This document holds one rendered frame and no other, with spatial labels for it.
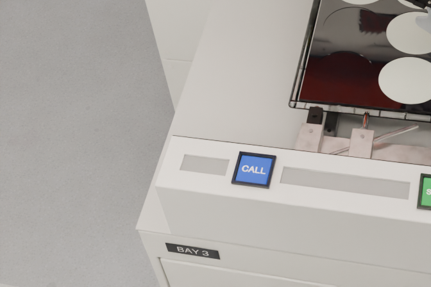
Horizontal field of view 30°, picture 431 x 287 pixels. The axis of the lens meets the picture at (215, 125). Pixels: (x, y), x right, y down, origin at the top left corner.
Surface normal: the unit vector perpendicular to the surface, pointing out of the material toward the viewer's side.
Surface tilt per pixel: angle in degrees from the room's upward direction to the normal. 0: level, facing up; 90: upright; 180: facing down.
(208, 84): 0
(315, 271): 90
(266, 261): 90
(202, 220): 90
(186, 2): 90
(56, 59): 0
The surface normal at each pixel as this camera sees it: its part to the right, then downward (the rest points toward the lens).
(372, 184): -0.13, -0.61
